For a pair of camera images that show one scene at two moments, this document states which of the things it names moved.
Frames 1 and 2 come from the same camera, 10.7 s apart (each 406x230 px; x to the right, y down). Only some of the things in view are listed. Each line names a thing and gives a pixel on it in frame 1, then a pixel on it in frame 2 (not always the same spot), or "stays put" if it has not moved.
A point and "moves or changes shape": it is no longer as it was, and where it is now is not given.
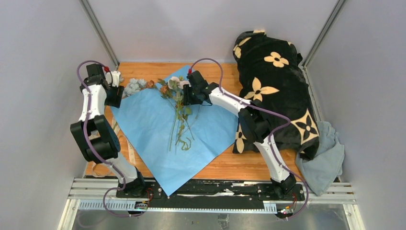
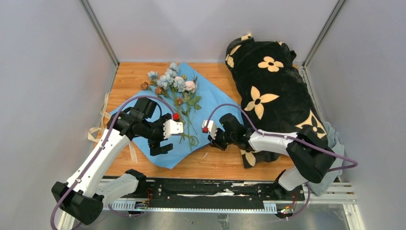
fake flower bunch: [172, 87] moves or changes shape
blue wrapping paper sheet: [173, 142] moves or changes shape
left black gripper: [116, 101] → [155, 146]
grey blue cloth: [320, 172] stays put
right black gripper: [188, 99] → [215, 142]
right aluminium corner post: [320, 40] stays put
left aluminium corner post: [90, 14] stays put
